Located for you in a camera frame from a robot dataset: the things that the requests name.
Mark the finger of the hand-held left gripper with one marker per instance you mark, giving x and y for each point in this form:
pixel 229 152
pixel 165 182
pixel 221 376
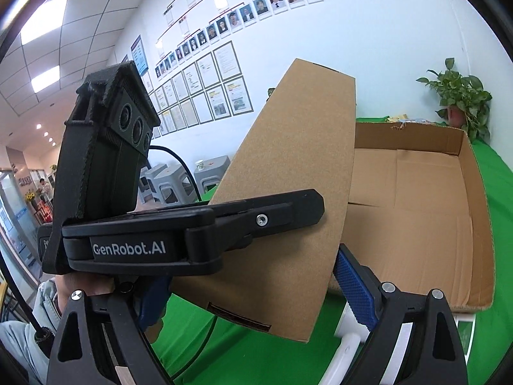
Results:
pixel 280 212

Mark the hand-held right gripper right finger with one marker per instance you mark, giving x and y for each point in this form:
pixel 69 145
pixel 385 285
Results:
pixel 354 284

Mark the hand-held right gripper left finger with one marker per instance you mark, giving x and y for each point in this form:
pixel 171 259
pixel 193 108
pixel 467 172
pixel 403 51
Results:
pixel 154 300

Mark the long brown cardboard box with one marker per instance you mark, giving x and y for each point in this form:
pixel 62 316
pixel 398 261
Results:
pixel 280 148

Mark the large cardboard box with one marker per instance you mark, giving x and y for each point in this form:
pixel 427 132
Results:
pixel 421 208

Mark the white box with green label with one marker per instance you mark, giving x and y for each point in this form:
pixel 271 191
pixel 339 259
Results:
pixel 465 335

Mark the person's left hand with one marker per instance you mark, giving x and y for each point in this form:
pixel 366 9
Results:
pixel 90 284

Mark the grey plastic stool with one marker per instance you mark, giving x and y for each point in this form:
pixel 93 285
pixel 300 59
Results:
pixel 212 172
pixel 174 184
pixel 146 180

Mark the yellow flower bouquet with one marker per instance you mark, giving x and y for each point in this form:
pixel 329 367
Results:
pixel 30 196

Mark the white paper cup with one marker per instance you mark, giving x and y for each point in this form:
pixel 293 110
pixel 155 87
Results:
pixel 200 165

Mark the ceiling light panel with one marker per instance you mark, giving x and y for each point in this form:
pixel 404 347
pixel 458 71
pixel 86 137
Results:
pixel 44 20
pixel 46 78

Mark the group of framed certificates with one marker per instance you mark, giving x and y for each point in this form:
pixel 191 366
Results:
pixel 208 88

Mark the yellow packet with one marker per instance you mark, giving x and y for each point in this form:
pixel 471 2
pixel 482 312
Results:
pixel 396 118

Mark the patterned packet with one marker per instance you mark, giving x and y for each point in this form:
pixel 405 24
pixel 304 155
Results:
pixel 421 121

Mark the green potted plant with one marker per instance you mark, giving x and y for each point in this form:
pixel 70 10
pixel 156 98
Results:
pixel 461 92

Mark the blue wall poster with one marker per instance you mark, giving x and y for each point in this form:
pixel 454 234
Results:
pixel 124 59
pixel 138 54

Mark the row of wall portrait photos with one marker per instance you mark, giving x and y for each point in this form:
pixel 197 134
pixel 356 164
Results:
pixel 240 14

